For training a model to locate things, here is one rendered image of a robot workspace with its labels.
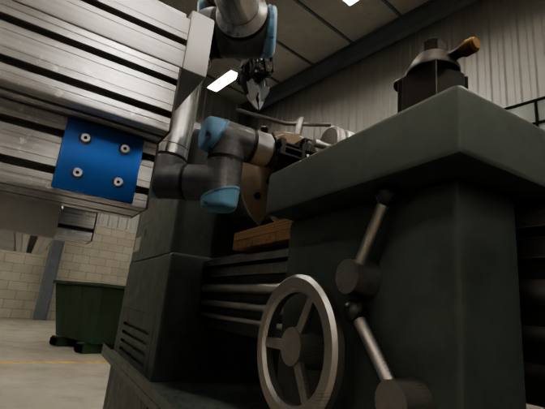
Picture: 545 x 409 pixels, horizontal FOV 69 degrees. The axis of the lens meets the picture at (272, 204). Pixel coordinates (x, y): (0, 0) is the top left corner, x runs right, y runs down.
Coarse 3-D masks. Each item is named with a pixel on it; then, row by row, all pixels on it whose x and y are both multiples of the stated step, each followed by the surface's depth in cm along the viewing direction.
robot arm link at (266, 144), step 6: (258, 132) 85; (264, 132) 87; (264, 138) 85; (270, 138) 86; (258, 144) 84; (264, 144) 84; (270, 144) 85; (258, 150) 84; (264, 150) 84; (270, 150) 85; (258, 156) 85; (264, 156) 85; (270, 156) 85; (246, 162) 87; (252, 162) 86; (258, 162) 86; (264, 162) 86
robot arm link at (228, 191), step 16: (208, 160) 81; (224, 160) 79; (240, 160) 82; (192, 176) 79; (208, 176) 79; (224, 176) 79; (240, 176) 82; (192, 192) 80; (208, 192) 78; (224, 192) 78; (208, 208) 80; (224, 208) 79
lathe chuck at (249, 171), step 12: (276, 132) 112; (288, 132) 114; (252, 168) 106; (264, 168) 108; (252, 180) 105; (264, 180) 107; (240, 192) 103; (252, 192) 105; (264, 192) 106; (240, 204) 105; (252, 204) 104; (264, 204) 106; (240, 216) 107; (252, 216) 103; (264, 216) 105
